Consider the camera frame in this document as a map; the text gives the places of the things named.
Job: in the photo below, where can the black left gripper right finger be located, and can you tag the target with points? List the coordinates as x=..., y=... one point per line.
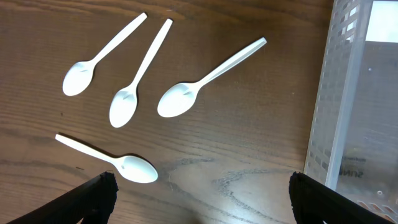
x=314, y=203

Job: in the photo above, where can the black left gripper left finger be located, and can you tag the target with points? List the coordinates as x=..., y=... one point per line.
x=91, y=202

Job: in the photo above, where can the white plastic spoon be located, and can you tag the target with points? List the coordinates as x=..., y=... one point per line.
x=80, y=74
x=124, y=103
x=132, y=168
x=181, y=97

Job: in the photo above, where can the clear white plastic basket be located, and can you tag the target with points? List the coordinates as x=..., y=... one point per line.
x=352, y=146

